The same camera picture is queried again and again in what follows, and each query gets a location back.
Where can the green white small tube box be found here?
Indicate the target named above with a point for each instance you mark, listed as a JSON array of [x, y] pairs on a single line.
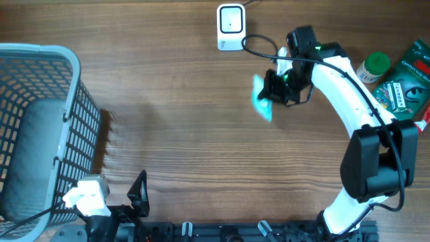
[[396, 96]]

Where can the grey plastic mesh basket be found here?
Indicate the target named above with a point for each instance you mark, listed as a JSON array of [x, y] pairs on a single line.
[[49, 129]]

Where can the black mounting rail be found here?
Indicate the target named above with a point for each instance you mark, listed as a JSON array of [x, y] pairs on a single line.
[[291, 231]]

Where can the green glove package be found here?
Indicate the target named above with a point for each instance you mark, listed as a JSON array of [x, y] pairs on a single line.
[[412, 72]]

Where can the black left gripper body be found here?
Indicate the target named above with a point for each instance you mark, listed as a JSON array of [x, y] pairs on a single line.
[[122, 214]]

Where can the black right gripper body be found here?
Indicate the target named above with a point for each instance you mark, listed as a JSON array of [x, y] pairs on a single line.
[[286, 86]]

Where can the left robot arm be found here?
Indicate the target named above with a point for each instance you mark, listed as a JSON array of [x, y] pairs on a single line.
[[103, 222]]

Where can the green lidded jar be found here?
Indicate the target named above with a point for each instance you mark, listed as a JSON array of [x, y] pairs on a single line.
[[373, 67]]

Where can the mint wet wipes pack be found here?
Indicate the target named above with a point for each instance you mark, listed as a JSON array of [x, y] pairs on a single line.
[[262, 106]]

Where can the white barcode scanner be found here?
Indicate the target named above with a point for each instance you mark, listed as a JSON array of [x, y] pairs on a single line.
[[231, 26]]

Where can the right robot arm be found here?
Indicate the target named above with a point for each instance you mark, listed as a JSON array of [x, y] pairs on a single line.
[[379, 162]]

